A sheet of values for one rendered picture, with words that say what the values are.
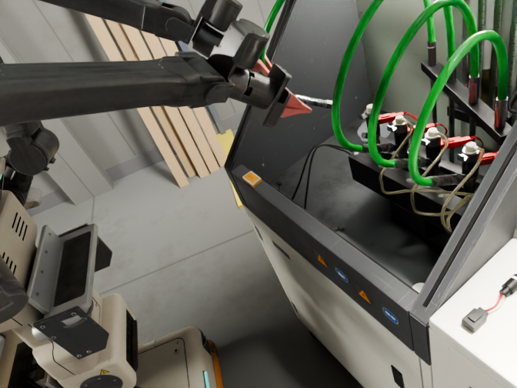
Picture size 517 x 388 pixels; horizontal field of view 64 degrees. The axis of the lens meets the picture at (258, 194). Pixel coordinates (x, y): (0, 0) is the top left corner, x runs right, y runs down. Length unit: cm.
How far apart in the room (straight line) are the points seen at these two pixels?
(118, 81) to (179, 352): 131
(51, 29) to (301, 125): 194
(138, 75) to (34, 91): 14
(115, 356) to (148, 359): 62
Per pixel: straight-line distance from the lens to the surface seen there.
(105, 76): 55
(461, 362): 79
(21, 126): 106
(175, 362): 171
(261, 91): 74
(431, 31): 103
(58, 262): 109
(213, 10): 91
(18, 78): 51
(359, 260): 86
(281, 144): 124
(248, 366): 191
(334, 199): 115
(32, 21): 288
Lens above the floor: 164
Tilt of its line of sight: 41 degrees down
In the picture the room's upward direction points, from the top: 24 degrees counter-clockwise
